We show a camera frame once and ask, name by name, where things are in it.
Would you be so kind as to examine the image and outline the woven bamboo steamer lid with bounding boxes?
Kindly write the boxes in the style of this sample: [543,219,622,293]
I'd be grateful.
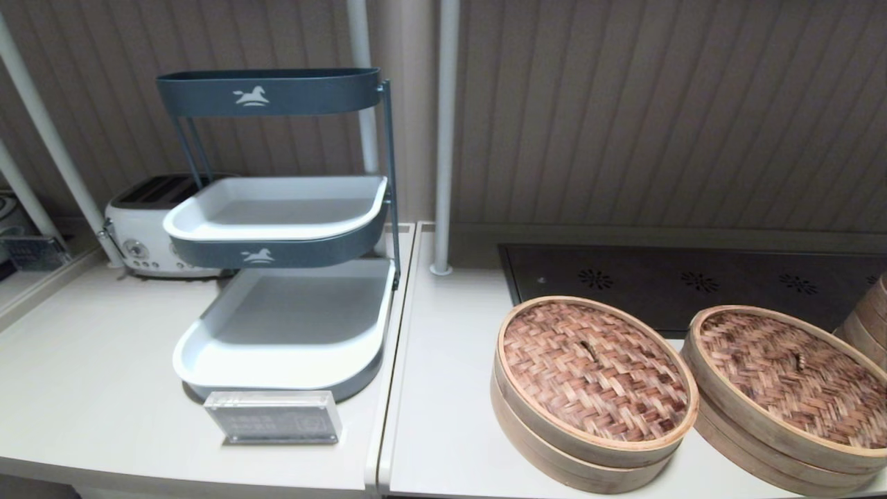
[495,296,701,470]

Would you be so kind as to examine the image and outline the bamboo steamer basket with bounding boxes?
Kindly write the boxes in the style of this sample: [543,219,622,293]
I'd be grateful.
[490,374,683,495]
[693,399,884,498]

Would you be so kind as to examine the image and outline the right bamboo steamer with lid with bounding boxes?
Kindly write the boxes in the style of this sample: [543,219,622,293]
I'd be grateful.
[682,305,887,475]

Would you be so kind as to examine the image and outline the white upright support pole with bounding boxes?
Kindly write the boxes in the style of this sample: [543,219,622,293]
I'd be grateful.
[346,0,389,257]
[430,0,462,276]

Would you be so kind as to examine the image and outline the grey three-tier tray rack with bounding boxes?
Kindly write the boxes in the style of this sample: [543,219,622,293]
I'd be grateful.
[156,67,403,403]

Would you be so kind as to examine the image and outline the clear acrylic warning sign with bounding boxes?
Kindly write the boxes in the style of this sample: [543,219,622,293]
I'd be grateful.
[203,390,342,445]

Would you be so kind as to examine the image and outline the white retro toaster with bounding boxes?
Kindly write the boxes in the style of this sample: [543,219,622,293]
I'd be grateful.
[104,173,229,279]

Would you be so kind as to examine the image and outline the long slanted white pole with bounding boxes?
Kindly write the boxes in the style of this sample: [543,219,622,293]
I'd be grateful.
[0,14,125,270]

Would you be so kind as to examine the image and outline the short slanted white pole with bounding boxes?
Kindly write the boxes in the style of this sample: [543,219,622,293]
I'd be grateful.
[0,139,67,243]

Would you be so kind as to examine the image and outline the stacked bamboo steamers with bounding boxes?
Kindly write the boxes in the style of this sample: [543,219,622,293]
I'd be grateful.
[835,274,887,368]

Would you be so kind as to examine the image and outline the white round appliance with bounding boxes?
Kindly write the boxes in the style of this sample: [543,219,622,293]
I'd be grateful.
[0,193,28,236]

